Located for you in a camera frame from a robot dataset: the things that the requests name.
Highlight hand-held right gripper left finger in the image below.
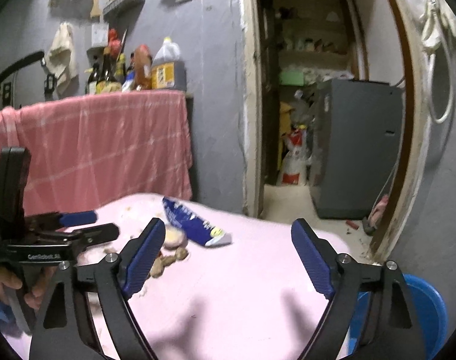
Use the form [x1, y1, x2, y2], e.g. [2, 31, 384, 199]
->
[29, 217, 166, 360]

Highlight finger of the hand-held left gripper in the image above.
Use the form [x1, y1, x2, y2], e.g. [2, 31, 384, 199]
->
[36, 223, 120, 257]
[25, 210, 98, 231]

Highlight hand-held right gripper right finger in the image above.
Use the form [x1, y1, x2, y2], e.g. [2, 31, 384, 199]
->
[291, 217, 427, 360]

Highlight peanut shells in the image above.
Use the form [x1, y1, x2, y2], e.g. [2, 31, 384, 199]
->
[149, 247, 189, 279]

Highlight pale round scrap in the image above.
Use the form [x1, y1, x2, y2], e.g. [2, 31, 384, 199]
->
[163, 227, 188, 250]

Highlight blue snack wrapper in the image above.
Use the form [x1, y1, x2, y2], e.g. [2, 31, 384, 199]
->
[162, 196, 233, 248]

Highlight blue bucket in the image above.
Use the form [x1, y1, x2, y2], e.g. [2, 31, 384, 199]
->
[348, 273, 449, 360]

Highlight person's left hand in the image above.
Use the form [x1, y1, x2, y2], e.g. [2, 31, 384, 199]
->
[0, 262, 59, 311]

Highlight pale pink floral cloth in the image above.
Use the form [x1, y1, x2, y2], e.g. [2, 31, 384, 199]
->
[3, 193, 364, 360]

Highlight pink checked cloth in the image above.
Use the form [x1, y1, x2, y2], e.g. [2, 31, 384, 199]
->
[0, 90, 193, 229]

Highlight pink item on floor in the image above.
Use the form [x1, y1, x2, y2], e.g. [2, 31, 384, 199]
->
[368, 195, 389, 230]

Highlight red white sack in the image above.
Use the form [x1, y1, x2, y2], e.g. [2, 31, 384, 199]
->
[281, 124, 312, 186]

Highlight grey washing machine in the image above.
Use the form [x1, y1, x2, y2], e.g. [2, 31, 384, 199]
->
[310, 79, 406, 220]

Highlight green glass bottle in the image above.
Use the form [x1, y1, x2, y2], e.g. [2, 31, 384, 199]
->
[86, 56, 100, 95]

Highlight yellow bag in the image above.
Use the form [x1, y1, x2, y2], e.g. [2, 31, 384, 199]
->
[279, 101, 294, 158]

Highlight cream hanging rag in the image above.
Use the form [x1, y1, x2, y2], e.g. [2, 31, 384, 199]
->
[46, 22, 78, 96]

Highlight dark sauce bottle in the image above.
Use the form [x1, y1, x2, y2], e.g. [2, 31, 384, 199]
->
[96, 47, 118, 94]
[125, 54, 136, 91]

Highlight cooking oil jug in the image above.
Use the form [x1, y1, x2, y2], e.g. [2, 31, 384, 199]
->
[151, 37, 186, 91]

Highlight red hanging bag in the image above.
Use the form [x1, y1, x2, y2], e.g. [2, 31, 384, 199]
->
[108, 28, 122, 56]

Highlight dark wooden door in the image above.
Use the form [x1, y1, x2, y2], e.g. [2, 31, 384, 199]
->
[256, 0, 282, 186]

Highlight green box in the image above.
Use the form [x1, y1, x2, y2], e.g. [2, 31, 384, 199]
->
[280, 68, 307, 85]

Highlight wooden shelf unit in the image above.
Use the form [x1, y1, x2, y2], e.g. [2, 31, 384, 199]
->
[273, 0, 359, 80]

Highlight cream rubber gloves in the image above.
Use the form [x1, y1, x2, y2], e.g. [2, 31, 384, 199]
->
[436, 0, 456, 47]

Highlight pan with black handle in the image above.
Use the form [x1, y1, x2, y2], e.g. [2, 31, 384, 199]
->
[0, 50, 45, 100]

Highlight door frame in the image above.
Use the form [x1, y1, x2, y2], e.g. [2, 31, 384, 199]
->
[237, 0, 427, 265]

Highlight white wall holder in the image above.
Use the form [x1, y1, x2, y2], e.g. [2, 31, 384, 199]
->
[91, 22, 109, 47]

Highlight white wall basket with packets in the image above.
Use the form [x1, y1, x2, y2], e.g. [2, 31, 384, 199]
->
[102, 0, 146, 21]

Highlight white hose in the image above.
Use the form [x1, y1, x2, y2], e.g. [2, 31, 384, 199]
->
[419, 0, 456, 124]

